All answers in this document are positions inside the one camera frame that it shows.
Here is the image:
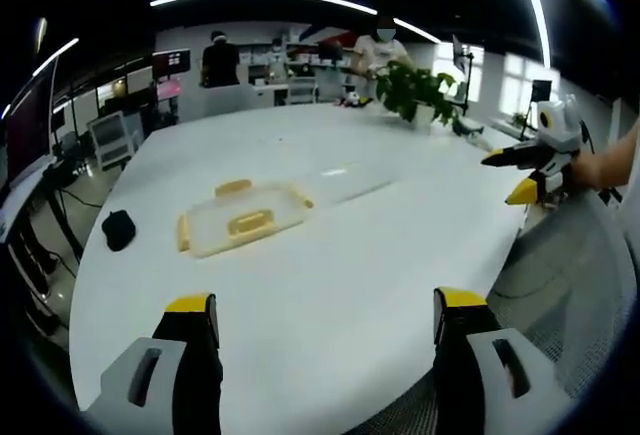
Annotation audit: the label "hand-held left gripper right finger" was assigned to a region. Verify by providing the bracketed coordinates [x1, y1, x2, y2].
[432, 285, 572, 435]

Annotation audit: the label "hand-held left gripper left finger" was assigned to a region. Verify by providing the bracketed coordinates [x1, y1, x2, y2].
[82, 293, 224, 435]

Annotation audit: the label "food container lid yellow latches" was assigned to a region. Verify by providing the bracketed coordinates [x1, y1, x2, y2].
[176, 178, 317, 259]

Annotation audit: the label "black stand with box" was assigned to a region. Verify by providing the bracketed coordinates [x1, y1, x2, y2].
[518, 78, 553, 142]

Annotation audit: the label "black and white gadget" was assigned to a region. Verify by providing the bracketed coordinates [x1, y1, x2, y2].
[451, 118, 487, 140]

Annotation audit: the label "grey mesh chair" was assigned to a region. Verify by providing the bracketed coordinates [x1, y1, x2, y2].
[349, 187, 637, 435]

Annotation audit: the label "green potted plant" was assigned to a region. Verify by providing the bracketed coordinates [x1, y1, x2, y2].
[374, 59, 462, 130]

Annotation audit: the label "black pouch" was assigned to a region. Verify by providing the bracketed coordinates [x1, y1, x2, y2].
[101, 209, 138, 253]

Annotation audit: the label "small toy figures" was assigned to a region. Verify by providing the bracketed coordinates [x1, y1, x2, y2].
[338, 91, 375, 109]

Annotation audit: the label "white desk with black legs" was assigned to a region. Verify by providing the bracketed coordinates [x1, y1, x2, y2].
[0, 158, 84, 262]

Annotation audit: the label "large dark monitor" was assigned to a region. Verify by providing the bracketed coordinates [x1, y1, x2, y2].
[0, 68, 57, 192]

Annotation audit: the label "small dark monitor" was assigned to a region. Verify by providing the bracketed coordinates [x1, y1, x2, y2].
[151, 48, 192, 79]

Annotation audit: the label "short ceiling light strip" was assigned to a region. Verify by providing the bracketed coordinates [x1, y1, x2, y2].
[31, 37, 81, 77]

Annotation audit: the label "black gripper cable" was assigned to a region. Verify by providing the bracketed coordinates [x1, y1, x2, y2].
[578, 118, 597, 155]

